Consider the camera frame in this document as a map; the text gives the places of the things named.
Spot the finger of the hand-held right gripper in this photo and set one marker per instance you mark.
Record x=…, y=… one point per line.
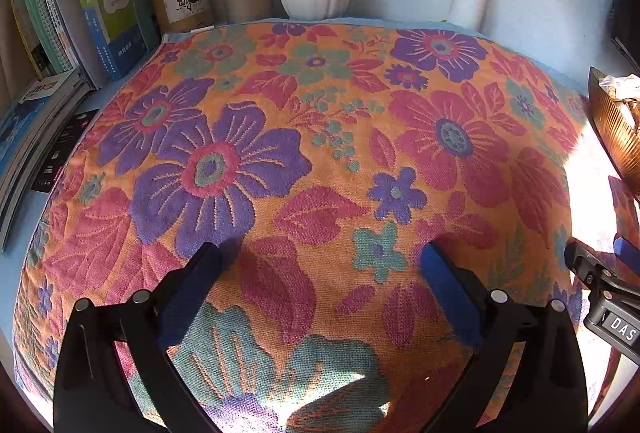
x=627, y=247
x=585, y=260

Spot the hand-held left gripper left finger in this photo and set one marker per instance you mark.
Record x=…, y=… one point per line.
x=190, y=298

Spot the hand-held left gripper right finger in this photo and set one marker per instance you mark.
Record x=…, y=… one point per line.
x=450, y=298

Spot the amber ribbed glass bowl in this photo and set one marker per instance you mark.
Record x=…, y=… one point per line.
x=612, y=138

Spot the white bread packet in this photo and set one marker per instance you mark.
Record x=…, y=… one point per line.
x=620, y=85

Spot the black remote control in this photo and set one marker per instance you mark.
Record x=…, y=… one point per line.
x=62, y=148

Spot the floral woven table cloth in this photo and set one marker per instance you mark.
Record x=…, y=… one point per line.
x=310, y=138

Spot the stack of flat books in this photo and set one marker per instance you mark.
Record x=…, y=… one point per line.
x=30, y=123

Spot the row of thin upright books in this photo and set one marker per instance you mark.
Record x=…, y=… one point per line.
x=35, y=28

